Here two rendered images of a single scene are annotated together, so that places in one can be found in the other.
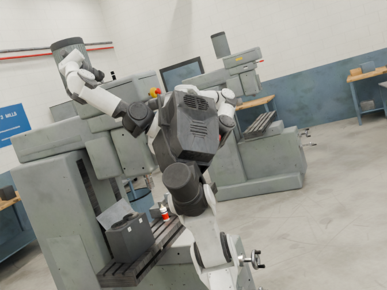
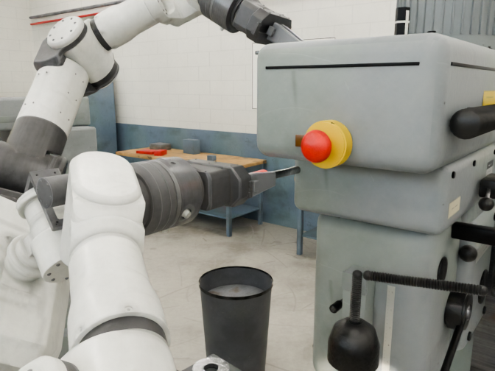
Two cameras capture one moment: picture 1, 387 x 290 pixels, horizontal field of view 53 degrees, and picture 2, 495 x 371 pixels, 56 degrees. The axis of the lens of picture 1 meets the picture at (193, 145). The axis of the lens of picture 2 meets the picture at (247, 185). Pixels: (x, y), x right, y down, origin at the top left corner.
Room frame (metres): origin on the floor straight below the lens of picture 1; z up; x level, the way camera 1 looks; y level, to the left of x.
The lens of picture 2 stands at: (2.28, -0.46, 1.83)
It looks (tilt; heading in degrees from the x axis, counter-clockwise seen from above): 12 degrees down; 101
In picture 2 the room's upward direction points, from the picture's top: straight up
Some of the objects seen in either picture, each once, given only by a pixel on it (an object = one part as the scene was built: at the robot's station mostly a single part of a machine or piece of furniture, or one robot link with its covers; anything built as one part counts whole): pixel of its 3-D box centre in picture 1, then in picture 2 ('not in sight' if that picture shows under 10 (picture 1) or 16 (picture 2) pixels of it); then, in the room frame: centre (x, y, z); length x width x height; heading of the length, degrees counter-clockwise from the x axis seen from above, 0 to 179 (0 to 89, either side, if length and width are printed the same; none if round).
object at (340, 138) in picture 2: (154, 92); (327, 143); (2.26, 0.13, 1.76); 0.06 x 0.02 x 0.06; 153
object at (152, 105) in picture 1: (159, 103); (188, 189); (2.09, 0.11, 1.70); 0.13 x 0.12 x 0.10; 153
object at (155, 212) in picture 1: (176, 203); not in sight; (2.51, 0.23, 1.01); 0.35 x 0.15 x 0.11; 65
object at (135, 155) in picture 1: (137, 147); (384, 292); (2.37, 0.33, 1.47); 0.21 x 0.19 x 0.32; 153
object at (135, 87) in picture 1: (117, 94); (400, 98); (2.37, 0.34, 1.81); 0.47 x 0.26 x 0.16; 63
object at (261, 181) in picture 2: not in sight; (263, 182); (2.18, 0.16, 1.70); 0.06 x 0.02 x 0.03; 63
